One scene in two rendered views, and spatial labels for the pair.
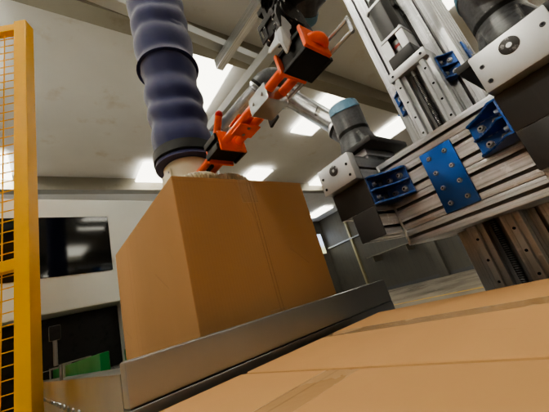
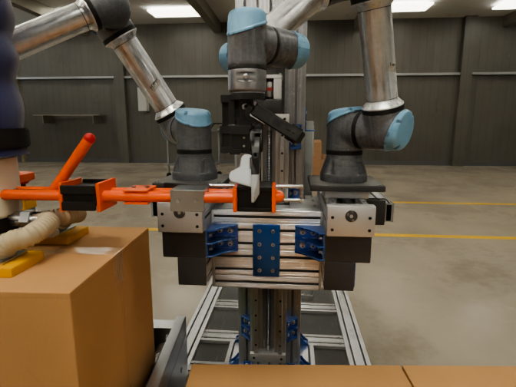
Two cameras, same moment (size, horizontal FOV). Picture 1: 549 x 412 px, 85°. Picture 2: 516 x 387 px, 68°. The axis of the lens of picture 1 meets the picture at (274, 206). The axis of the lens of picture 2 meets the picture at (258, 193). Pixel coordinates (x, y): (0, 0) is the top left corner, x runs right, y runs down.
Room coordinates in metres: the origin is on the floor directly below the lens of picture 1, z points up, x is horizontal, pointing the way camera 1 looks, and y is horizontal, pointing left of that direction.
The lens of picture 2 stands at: (-0.05, 0.40, 1.23)
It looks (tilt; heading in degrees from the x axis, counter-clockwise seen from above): 11 degrees down; 315
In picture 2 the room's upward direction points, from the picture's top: straight up
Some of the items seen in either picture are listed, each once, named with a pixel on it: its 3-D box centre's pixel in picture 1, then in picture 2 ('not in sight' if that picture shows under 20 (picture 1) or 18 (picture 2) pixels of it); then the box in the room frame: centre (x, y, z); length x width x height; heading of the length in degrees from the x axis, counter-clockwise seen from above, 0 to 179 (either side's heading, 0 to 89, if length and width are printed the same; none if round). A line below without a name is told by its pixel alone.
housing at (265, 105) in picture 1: (267, 102); (190, 197); (0.60, -0.05, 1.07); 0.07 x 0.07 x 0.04; 42
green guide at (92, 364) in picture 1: (62, 374); not in sight; (1.59, 1.27, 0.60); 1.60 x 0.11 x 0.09; 44
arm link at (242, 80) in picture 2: not in sight; (246, 83); (0.51, -0.14, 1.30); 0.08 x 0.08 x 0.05
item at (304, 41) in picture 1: (301, 55); (255, 196); (0.49, -0.14, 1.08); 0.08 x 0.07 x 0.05; 42
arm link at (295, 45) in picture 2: not in sight; (276, 50); (0.53, -0.24, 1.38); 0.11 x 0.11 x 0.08; 88
